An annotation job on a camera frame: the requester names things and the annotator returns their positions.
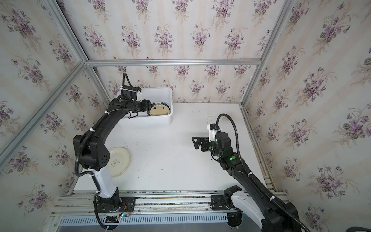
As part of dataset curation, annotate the large cream plate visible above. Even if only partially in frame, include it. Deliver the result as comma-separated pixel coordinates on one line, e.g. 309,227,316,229
108,147,131,177

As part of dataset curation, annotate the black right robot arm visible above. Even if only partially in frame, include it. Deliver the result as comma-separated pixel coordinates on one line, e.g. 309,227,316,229
192,132,304,232

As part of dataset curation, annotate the small yellow floral plate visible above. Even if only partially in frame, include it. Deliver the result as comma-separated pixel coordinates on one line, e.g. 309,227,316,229
148,103,171,117

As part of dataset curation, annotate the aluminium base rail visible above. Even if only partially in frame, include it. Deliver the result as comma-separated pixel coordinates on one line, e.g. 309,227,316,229
52,189,290,217

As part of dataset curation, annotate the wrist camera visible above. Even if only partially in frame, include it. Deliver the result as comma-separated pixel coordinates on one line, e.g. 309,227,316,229
207,123,220,142
119,72,143,101

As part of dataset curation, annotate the white plastic bin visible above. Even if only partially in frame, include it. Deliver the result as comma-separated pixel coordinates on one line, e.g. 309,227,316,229
118,87,174,129

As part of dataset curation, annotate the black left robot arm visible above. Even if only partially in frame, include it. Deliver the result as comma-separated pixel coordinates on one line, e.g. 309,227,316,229
73,98,152,212

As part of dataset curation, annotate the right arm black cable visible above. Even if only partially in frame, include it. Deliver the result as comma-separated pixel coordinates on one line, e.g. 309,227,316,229
215,113,311,232

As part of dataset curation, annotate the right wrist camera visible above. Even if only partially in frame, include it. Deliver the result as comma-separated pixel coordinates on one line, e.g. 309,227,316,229
207,123,220,142

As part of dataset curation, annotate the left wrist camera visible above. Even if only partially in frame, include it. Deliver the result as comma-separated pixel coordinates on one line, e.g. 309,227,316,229
119,72,143,101

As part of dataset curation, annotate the aluminium frame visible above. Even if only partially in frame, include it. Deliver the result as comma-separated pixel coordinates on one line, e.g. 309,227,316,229
1,1,294,166

